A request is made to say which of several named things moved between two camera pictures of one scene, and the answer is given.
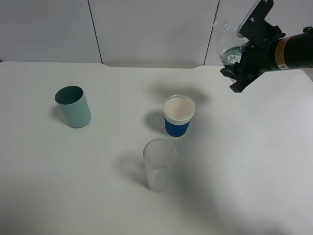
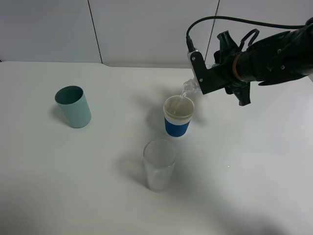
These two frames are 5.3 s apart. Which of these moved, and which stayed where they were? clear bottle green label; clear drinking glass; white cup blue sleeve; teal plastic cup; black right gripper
Moved: black right gripper; clear bottle green label
Stayed: clear drinking glass; teal plastic cup; white cup blue sleeve
